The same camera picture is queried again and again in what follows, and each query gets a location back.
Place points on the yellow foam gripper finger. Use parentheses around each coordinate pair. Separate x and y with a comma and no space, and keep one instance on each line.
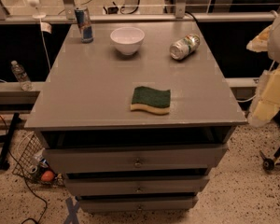
(260,42)
(266,103)

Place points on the green white 7up can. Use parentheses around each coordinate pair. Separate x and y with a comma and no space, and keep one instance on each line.
(182,48)

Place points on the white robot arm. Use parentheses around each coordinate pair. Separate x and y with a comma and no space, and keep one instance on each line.
(274,41)

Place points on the green yellow sponge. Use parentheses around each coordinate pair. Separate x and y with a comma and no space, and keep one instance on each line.
(151,100)

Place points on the blue silver energy drink can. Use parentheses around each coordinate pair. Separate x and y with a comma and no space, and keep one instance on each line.
(84,24)

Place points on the black wheeled stand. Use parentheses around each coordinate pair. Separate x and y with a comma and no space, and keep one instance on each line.
(268,164)

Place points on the white bowl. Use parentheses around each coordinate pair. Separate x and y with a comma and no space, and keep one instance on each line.
(127,40)

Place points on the grey drawer cabinet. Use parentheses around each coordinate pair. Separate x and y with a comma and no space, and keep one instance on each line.
(134,133)

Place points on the white round lamp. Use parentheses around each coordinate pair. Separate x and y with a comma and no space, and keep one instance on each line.
(35,4)

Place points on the orange fruit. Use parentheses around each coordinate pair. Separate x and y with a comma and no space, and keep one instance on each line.
(48,176)

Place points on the clear plastic water bottle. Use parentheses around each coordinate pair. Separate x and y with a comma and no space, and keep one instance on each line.
(21,75)

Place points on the wire basket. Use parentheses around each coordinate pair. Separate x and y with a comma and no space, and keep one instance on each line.
(31,164)

